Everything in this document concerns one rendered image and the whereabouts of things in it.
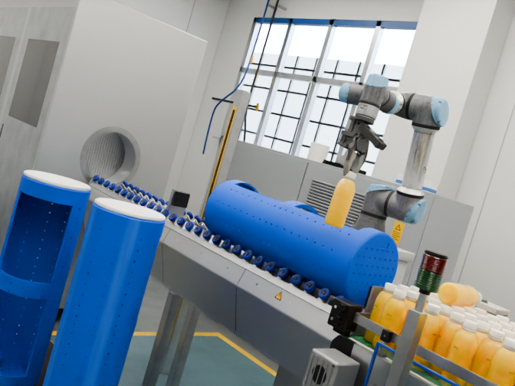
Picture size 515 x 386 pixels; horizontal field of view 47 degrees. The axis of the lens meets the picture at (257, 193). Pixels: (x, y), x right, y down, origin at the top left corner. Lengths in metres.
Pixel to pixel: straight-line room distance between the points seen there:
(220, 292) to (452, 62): 3.16
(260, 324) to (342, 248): 0.50
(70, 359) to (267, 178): 2.67
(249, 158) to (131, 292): 2.73
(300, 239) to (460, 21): 3.32
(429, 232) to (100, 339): 2.20
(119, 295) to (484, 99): 3.66
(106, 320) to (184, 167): 5.53
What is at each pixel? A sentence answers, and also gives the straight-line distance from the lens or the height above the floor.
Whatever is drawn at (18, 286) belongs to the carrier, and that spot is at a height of 0.59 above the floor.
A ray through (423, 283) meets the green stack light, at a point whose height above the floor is 1.18.
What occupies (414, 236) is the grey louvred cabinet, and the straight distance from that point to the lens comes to 3.76.
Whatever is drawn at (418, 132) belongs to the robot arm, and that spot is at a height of 1.65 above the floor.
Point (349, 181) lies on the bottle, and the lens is 2.04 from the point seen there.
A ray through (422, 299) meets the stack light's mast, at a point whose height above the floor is 1.13.
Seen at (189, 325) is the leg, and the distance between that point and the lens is 3.00.
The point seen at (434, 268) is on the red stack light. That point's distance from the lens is 1.59.
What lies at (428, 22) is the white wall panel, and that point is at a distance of 5.36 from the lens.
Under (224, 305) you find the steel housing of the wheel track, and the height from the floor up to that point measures 0.72.
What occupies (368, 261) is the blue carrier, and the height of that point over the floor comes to 1.12.
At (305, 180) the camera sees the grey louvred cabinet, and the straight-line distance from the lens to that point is 4.37.
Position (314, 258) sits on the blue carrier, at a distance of 2.16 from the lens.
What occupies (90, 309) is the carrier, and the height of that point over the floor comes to 0.65.
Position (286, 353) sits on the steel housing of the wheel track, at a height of 0.69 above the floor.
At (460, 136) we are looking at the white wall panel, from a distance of 4.96.
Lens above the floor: 1.37
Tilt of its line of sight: 4 degrees down
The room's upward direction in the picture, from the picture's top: 16 degrees clockwise
